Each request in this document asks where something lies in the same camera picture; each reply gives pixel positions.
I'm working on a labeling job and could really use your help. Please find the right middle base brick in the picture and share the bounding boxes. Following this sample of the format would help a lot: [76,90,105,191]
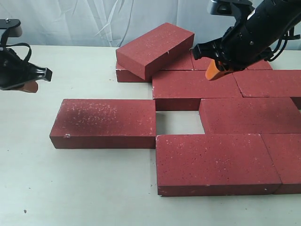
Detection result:
[233,70,301,109]

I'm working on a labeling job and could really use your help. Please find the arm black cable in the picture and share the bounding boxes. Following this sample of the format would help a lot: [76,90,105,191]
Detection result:
[0,28,32,64]
[265,21,301,63]

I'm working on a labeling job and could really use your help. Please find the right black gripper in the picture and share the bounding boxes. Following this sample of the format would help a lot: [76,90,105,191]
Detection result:
[192,0,301,81]

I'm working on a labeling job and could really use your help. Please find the centre lower base brick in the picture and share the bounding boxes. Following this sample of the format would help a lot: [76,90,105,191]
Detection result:
[199,97,301,134]

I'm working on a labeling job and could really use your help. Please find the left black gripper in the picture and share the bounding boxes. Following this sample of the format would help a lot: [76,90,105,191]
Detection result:
[0,46,52,93]

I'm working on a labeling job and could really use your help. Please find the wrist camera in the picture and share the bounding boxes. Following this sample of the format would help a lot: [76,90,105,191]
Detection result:
[0,18,23,38]
[207,0,254,17]

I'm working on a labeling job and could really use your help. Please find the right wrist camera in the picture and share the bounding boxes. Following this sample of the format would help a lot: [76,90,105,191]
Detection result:
[207,0,254,17]

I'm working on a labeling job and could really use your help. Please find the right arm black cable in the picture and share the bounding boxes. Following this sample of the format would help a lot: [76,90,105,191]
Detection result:
[265,21,301,63]

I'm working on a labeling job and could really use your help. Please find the rear left base brick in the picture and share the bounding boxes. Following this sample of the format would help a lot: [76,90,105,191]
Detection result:
[116,52,194,82]

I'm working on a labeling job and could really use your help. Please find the rear right base brick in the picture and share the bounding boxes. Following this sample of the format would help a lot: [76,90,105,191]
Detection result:
[190,49,273,71]

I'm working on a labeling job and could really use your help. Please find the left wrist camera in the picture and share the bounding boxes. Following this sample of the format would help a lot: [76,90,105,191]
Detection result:
[0,18,23,38]

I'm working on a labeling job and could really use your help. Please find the red brick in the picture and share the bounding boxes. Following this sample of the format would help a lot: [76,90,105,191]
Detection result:
[152,71,242,111]
[261,134,301,194]
[116,23,195,81]
[49,99,156,149]
[156,134,282,197]

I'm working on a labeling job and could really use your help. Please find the white backdrop cloth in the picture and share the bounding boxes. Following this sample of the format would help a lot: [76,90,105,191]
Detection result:
[0,0,235,47]

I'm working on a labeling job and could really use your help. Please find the base brick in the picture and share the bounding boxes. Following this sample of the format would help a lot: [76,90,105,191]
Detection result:
[233,70,301,109]
[190,49,273,71]
[199,97,301,134]
[116,52,194,82]

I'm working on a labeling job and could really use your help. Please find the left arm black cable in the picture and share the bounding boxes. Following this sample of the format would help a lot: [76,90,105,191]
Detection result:
[0,28,32,64]

